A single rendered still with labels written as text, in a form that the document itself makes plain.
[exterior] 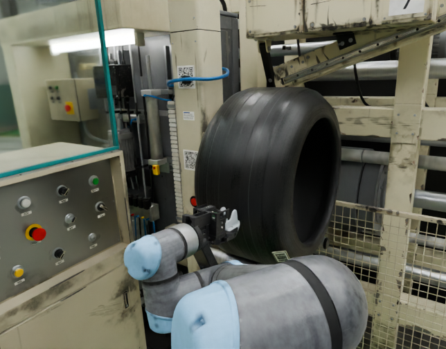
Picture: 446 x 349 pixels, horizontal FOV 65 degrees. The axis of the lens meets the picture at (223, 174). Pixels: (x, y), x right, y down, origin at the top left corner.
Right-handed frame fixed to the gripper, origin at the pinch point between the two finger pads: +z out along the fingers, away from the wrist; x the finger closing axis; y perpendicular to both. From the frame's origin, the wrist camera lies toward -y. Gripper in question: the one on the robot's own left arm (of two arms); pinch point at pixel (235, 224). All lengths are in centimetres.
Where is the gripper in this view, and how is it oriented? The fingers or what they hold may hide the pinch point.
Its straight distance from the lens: 96.3
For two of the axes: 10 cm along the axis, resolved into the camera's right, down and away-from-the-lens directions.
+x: -8.2, -1.3, 5.5
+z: 5.7, -1.4, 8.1
